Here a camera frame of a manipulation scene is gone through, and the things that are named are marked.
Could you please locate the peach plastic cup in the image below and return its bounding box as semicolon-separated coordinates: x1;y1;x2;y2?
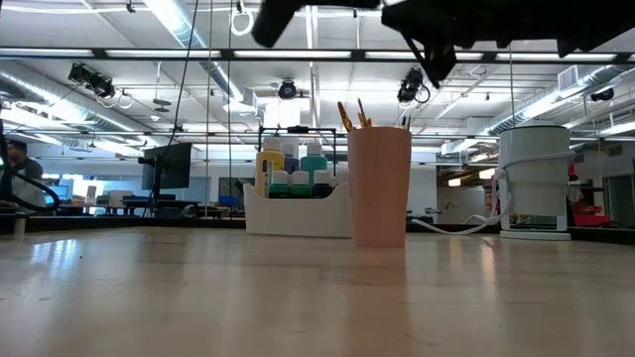
346;126;414;248

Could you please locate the black ceiling camera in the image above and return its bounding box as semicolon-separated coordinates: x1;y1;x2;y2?
396;66;431;105
589;86;616;103
277;78;299;101
67;62;118;99

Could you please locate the red storage bin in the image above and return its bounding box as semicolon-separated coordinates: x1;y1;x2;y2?
572;204;614;228

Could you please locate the silver ventilation duct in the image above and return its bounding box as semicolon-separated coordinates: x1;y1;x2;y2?
488;63;635;136
143;0;247;103
0;68;150;135

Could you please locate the white ceiling vent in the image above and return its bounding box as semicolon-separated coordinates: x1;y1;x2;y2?
557;64;579;91

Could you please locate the large purple paint bottle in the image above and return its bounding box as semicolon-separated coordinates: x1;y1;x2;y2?
280;141;302;175

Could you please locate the white hanging ring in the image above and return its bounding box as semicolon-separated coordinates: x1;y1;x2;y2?
229;7;255;38

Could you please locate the white plastic bin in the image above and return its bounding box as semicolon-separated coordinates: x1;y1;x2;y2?
242;181;354;239

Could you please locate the white device cable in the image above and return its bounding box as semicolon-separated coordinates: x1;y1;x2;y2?
410;151;577;236

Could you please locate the person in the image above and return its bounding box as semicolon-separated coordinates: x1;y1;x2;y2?
2;139;50;209

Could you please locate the small teal paint bottle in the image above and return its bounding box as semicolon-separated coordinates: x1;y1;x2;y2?
270;170;292;198

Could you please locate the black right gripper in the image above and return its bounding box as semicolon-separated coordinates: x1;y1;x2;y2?
250;0;562;89

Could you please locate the black monitor on stand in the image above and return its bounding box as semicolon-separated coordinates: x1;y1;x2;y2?
137;142;193;218

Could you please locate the green paint bottle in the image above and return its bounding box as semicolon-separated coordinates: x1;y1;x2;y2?
290;170;313;198

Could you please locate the large light blue paint bottle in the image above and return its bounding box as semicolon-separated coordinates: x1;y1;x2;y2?
299;142;329;185

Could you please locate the large yellow paint bottle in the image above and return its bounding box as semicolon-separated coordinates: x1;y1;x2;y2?
254;136;287;198

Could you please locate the black paintbrush gold ferrule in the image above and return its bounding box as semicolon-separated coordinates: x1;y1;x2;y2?
337;100;355;134

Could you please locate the white cylindrical desk device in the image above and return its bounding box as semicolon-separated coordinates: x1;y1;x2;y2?
497;124;572;243

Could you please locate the black overhead light bar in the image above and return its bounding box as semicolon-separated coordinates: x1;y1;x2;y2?
0;47;635;62

